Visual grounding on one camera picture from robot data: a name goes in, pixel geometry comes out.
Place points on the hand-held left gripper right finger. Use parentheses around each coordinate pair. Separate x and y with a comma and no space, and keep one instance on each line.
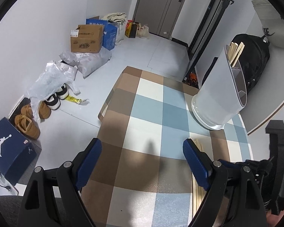
(196,163)

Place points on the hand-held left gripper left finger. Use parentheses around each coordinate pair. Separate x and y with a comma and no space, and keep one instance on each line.
(88,163)

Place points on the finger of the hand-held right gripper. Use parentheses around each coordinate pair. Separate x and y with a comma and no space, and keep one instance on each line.
(230,162)

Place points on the pile of wooden chopsticks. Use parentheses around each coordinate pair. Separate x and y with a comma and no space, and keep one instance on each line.
(196,198)

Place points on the white plastic utensil holder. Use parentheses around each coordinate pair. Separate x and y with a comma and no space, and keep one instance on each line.
(215,99)

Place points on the wooden chopsticks bunch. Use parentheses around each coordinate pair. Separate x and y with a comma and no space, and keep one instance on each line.
(234,52)

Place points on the white panel with wooden edge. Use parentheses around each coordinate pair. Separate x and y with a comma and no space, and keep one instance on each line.
(259,132)

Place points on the yellow wrapper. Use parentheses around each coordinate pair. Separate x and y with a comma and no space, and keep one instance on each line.
(73,98)

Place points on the brown suede boot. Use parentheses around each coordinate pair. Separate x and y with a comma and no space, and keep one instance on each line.
(44,110)
(29,128)

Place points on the checkered tablecloth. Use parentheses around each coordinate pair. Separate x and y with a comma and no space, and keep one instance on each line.
(146,113)

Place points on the black white sneaker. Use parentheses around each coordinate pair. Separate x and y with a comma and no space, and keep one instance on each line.
(52,102)
(62,93)

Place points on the navy shoe box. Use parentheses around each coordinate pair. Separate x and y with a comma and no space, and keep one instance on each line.
(7,151)

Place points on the dark orange object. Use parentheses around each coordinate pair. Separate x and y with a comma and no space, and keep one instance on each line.
(191,79)

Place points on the clear plastic bag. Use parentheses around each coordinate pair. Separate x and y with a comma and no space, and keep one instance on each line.
(49,80)

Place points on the black backpack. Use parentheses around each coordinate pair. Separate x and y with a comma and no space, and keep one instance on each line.
(250,59)

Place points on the grey plastic parcel bag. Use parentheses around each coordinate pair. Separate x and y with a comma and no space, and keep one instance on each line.
(92,61)

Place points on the brown cardboard box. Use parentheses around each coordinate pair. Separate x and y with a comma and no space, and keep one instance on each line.
(86,42)

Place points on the white hanging bag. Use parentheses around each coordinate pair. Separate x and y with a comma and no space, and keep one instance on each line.
(274,21)

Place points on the blue cardboard box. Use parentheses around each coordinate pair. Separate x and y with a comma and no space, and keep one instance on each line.
(110,36)

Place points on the white plastic sack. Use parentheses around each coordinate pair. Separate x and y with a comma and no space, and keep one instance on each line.
(120,32)

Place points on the orange black paper bag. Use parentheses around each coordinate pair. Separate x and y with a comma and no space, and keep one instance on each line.
(131,30)

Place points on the beige shopping bag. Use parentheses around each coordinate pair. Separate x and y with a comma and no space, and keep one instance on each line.
(143,32)

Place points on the beige folded clothes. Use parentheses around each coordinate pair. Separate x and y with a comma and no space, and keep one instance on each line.
(113,16)

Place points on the grey door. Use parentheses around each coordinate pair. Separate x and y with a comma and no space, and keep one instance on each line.
(156,4)

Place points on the black door frame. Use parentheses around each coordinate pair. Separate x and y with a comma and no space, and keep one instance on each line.
(210,16)

